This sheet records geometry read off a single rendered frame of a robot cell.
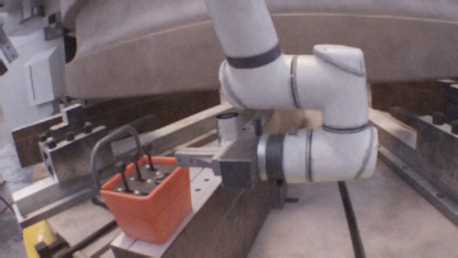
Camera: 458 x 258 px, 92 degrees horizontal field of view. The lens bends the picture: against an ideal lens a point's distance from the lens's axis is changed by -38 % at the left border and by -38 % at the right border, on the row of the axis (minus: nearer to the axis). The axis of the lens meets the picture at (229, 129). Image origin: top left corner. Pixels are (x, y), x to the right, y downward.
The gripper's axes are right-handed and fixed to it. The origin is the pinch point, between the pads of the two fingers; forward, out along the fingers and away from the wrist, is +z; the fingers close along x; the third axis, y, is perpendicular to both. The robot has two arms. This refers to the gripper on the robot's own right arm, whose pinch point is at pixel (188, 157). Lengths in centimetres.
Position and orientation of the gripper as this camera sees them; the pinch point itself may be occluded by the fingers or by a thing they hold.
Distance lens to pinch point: 59.6
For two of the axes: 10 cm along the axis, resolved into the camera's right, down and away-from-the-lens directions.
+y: -1.3, -9.5, -2.9
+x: -3.2, 3.1, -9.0
